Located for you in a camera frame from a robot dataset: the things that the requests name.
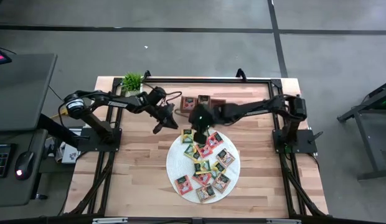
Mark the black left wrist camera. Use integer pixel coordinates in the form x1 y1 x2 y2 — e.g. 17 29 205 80
148 86 167 103

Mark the black desk support strut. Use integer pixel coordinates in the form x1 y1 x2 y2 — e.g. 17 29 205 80
37 113 82 149

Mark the screen with pink stripe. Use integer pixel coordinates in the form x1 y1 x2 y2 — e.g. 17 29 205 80
0 46 12 66

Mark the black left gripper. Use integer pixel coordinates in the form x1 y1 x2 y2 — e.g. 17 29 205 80
151 104 179 135

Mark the white round woven placemat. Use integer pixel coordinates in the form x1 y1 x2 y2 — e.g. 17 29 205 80
166 130 241 205

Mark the green plant in white pot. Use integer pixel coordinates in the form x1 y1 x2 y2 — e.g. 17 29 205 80
121 72 144 97

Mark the grey raised desk top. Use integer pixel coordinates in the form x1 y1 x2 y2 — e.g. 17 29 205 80
0 52 58 132

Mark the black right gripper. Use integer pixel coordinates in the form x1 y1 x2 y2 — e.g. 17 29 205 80
189 105 219 144

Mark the black metal stand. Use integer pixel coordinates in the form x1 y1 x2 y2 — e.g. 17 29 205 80
337 79 386 181

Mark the silver aluminium bracket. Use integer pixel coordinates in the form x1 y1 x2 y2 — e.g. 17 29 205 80
92 217 128 224
266 218 301 224

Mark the black computer mouse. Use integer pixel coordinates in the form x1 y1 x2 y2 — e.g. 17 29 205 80
14 151 35 180

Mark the white adapter box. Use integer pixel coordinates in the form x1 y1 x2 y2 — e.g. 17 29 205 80
61 144 80 164

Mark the backlit black keyboard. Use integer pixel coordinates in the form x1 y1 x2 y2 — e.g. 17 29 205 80
0 143 13 179

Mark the wooden three-compartment box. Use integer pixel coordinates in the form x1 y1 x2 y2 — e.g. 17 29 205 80
179 95 227 114

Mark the dark grey desk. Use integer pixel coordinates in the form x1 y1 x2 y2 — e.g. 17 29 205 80
0 129 49 208

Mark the yellow tea bag packet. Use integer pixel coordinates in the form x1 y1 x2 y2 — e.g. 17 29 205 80
210 161 227 180

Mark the black aluminium table frame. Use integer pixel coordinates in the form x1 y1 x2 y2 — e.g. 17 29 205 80
64 77 330 218

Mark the yellow-green tea bag packet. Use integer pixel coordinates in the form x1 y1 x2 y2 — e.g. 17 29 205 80
183 143 200 161
181 128 194 144
194 159 212 175

